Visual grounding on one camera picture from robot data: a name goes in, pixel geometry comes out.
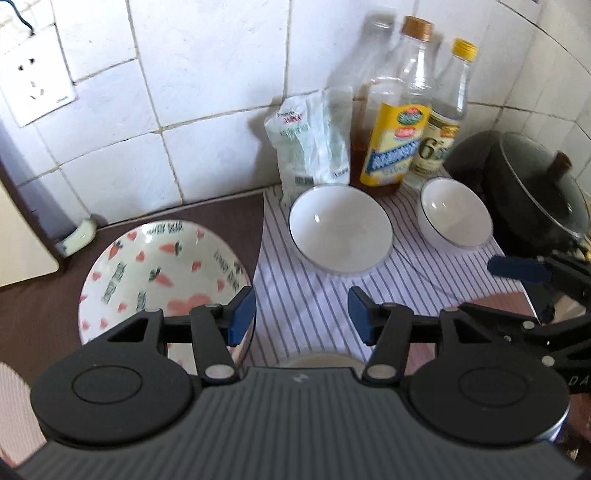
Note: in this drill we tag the small white bowl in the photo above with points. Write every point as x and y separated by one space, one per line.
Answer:
455 207

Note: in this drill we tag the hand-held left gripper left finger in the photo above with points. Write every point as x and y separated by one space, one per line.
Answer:
242 314

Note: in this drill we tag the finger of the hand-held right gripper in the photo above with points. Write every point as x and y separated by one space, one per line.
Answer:
545 334
519 270

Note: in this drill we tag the clear yellow cap bottle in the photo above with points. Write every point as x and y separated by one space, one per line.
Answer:
438 143

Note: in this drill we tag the black wok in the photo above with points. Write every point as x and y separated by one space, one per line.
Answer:
471 157

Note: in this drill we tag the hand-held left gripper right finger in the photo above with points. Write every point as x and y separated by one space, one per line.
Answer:
358 314

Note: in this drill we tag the striped brown pink tablecloth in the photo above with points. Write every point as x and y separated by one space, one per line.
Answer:
300 309

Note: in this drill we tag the white plastic bag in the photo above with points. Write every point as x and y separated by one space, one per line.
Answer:
304 143

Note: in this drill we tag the white wall socket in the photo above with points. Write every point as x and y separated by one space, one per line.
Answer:
37 78

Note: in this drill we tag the pink rabbit carrot plate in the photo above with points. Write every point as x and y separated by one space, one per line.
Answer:
152 267

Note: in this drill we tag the large white bowl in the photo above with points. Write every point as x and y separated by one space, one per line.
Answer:
341 226

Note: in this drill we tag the white cutting board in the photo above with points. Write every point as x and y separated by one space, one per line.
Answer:
23 249

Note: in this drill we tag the glass wok lid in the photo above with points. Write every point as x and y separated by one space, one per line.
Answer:
535 184

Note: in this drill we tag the yellow label brown cap bottle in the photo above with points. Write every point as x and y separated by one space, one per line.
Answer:
392 147

